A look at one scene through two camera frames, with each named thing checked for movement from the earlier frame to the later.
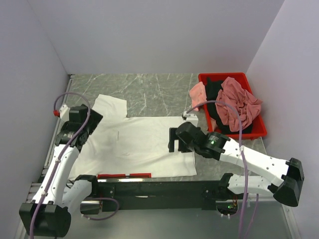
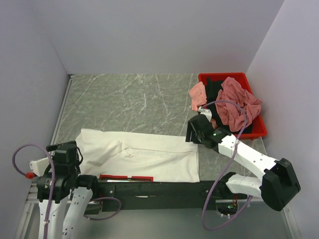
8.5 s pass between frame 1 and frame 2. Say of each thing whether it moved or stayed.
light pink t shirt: stayed
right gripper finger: moved
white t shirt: moved
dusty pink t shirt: stayed
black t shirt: stayed
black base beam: stayed
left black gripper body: moved
